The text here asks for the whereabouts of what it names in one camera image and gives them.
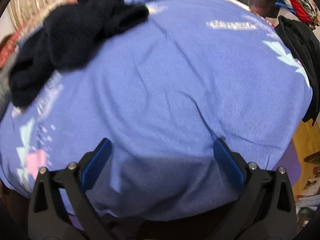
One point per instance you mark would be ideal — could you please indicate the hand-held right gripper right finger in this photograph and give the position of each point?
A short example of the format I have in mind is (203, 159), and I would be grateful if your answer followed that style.
(226, 160)

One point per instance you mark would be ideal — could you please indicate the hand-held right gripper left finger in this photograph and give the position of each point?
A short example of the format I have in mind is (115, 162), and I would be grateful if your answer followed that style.
(98, 160)

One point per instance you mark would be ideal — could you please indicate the navy fleece garment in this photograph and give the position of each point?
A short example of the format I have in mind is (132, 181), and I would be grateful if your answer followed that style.
(75, 37)

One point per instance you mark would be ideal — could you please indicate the pile of folded clothes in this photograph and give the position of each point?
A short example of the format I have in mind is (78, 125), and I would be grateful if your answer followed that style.
(297, 5)

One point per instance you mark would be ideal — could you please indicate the purple mat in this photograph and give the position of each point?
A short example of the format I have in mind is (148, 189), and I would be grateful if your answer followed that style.
(290, 165)

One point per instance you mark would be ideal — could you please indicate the blue printed bedsheet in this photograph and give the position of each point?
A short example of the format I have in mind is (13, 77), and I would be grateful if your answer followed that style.
(162, 92)

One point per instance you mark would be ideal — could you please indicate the black garment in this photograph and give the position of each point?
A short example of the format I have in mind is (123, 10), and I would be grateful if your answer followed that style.
(300, 47)

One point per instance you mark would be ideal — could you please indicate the beige leaf-print curtain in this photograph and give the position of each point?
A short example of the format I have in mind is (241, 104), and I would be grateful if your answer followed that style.
(32, 2)

